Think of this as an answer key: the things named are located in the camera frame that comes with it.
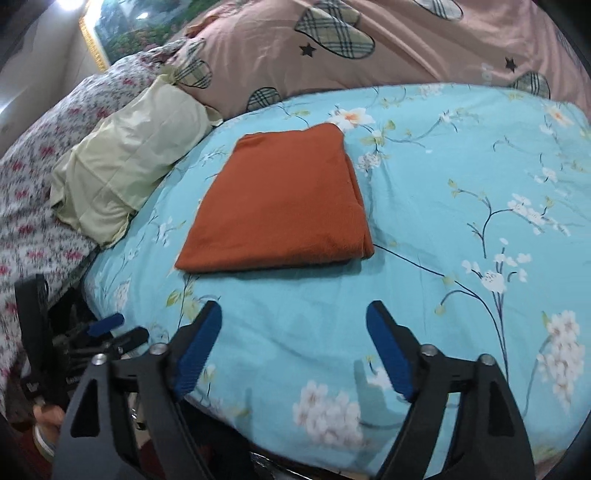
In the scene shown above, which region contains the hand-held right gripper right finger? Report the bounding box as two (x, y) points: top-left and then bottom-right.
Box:
(366, 300), (536, 480)

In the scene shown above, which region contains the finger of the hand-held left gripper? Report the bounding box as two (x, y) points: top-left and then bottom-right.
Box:
(98, 326), (151, 359)
(69, 314), (126, 345)

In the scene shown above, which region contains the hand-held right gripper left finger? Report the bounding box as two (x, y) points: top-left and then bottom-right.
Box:
(52, 300), (223, 480)

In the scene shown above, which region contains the orange patterned knit sweater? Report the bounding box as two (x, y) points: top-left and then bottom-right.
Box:
(174, 122), (376, 274)

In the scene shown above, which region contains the person's left hand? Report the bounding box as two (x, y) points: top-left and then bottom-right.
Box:
(33, 404), (65, 462)

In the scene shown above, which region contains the floral patterned pillow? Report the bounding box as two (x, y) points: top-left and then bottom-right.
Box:
(0, 39), (185, 393)

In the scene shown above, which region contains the cream pillow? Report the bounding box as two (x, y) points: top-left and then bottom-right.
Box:
(48, 76), (225, 247)

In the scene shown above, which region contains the light blue floral bedsheet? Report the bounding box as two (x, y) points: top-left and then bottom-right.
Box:
(83, 83), (591, 476)

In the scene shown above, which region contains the gold framed landscape picture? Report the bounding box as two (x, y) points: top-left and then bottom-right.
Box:
(78, 0), (218, 72)

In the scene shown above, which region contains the pink duvet with plaid hearts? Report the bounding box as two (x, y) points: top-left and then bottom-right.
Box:
(178, 0), (591, 123)

